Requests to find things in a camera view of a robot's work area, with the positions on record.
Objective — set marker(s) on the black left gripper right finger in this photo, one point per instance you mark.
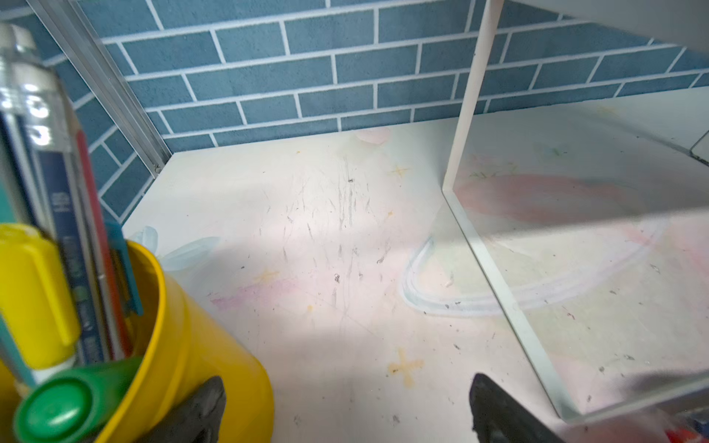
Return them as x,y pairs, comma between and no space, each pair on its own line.
498,417

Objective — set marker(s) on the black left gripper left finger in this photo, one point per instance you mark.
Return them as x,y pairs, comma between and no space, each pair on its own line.
197,419

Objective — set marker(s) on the yellow pen holder cup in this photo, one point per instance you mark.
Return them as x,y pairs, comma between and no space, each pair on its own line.
183,346

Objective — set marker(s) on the green marker pen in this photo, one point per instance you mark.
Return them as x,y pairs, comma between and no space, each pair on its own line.
75,403

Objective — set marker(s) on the yellow highlighter pen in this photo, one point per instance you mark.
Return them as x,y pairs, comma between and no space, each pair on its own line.
36,303

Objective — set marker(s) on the blue pen in cup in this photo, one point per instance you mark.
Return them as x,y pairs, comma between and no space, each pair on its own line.
64,212

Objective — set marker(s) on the white frame wooden shelf rack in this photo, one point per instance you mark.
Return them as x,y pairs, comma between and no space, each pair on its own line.
587,220

